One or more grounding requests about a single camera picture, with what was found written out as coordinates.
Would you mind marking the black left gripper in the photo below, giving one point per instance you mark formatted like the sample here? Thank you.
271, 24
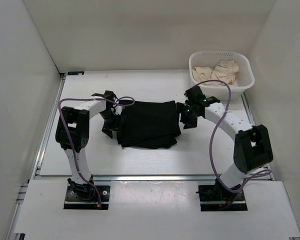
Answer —
107, 129

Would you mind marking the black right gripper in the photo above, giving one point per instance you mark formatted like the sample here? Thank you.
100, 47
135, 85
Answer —
180, 108

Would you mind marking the black trousers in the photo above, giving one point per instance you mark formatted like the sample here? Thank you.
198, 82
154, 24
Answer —
149, 125

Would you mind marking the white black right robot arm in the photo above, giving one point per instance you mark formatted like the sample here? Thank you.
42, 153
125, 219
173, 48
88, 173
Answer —
252, 146

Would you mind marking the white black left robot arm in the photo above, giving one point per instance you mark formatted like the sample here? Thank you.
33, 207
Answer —
73, 132

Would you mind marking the beige crumpled garment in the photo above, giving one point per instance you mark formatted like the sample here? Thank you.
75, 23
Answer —
225, 70

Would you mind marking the white plastic basket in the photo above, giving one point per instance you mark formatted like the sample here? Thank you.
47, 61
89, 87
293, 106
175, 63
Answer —
244, 80

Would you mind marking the dark label sticker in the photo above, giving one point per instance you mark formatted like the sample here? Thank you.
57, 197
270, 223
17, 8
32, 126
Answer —
75, 73

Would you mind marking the aluminium front rail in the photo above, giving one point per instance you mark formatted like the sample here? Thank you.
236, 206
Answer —
156, 177

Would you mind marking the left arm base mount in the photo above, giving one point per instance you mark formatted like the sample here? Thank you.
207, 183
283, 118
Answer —
102, 197

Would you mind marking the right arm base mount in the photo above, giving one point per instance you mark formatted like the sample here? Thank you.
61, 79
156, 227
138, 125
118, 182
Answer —
215, 198

